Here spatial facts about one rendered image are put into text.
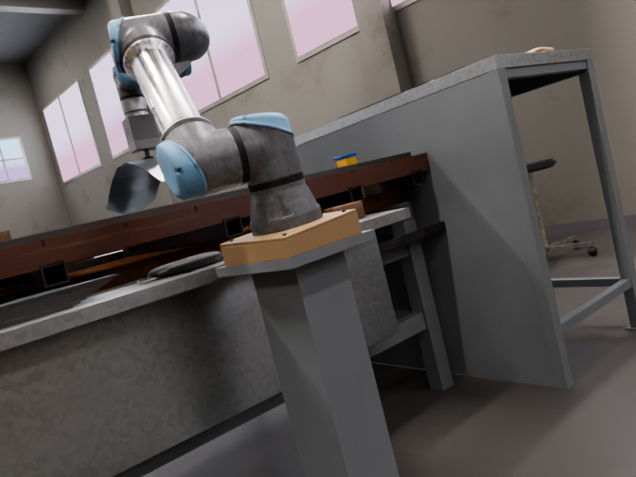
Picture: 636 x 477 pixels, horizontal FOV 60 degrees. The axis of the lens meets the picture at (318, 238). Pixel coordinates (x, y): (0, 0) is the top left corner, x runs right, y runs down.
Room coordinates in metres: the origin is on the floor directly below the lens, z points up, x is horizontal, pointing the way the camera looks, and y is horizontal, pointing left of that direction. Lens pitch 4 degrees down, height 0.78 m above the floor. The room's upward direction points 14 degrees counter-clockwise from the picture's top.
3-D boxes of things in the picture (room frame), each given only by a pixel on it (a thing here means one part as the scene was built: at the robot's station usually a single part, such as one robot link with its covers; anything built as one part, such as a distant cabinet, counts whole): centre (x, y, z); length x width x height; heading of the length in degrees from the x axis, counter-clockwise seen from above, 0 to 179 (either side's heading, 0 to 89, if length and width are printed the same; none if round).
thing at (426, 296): (1.94, -0.30, 0.34); 0.06 x 0.06 x 0.68; 37
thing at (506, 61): (2.37, -0.49, 1.03); 1.30 x 0.60 x 0.04; 37
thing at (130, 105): (1.79, 0.46, 1.18); 0.08 x 0.08 x 0.05
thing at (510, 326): (2.20, -0.27, 0.51); 1.30 x 0.04 x 1.01; 37
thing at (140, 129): (1.80, 0.47, 1.10); 0.10 x 0.09 x 0.16; 36
